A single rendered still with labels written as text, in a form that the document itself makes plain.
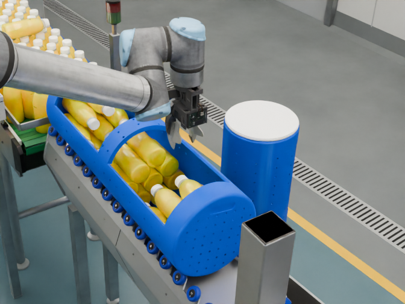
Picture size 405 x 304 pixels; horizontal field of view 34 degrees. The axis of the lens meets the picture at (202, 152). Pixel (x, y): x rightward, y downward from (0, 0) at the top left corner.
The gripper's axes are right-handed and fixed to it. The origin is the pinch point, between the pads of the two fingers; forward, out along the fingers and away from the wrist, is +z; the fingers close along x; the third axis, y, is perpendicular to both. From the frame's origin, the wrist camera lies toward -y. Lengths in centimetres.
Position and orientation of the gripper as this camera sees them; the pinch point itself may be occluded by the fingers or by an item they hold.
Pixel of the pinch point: (181, 140)
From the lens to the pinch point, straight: 191.8
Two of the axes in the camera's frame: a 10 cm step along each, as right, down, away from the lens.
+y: 5.5, 4.8, -6.8
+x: 8.3, -2.9, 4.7
